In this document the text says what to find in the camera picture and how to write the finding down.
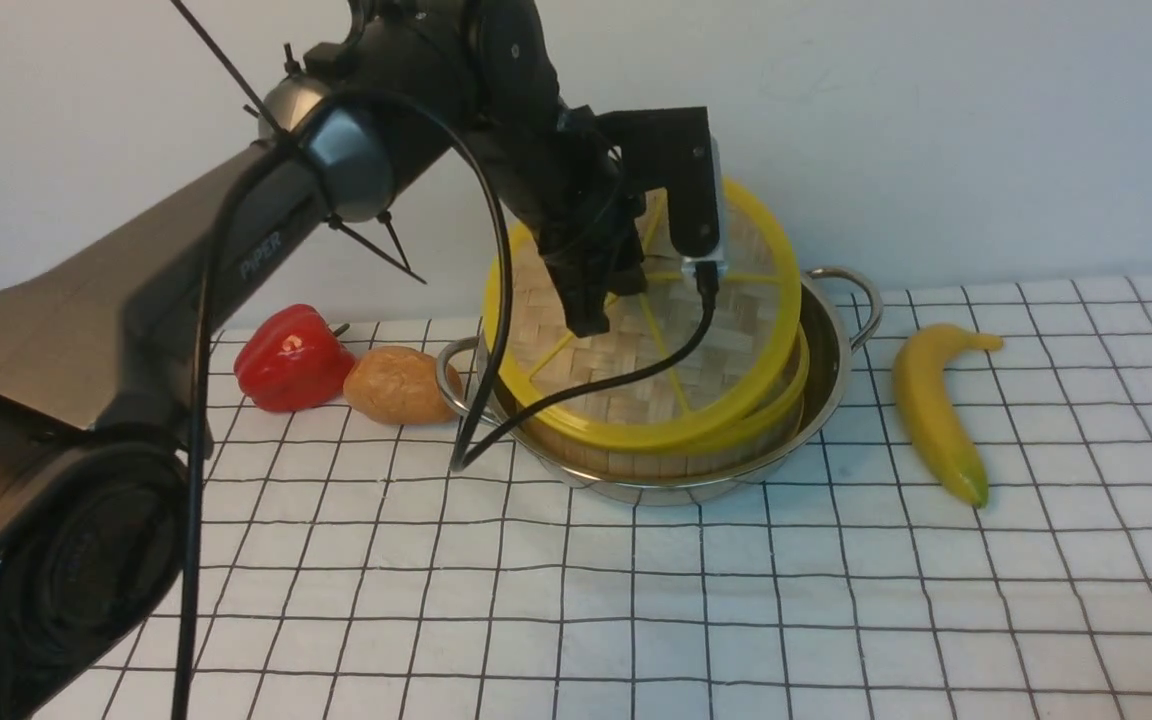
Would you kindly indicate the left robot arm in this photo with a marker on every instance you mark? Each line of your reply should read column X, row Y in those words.
column 104, row 359

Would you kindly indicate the stainless steel pot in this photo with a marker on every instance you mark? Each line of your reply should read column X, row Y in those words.
column 814, row 383

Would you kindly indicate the bamboo steamer basket yellow rim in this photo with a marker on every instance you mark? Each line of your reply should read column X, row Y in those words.
column 732, row 400

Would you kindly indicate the red bell pepper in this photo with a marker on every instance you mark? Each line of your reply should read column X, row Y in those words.
column 293, row 362

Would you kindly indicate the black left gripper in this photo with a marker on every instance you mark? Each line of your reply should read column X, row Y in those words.
column 558, row 175

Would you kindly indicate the yellow banana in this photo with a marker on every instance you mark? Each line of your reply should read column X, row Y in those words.
column 936, row 432

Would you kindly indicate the bamboo steamer lid yellow rim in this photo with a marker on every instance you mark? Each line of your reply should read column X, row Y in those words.
column 762, row 281

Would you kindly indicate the checkered white tablecloth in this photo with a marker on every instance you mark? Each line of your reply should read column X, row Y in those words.
column 347, row 576

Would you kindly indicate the brown potato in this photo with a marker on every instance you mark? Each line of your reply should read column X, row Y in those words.
column 396, row 385

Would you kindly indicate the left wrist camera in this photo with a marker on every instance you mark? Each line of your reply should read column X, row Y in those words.
column 672, row 149

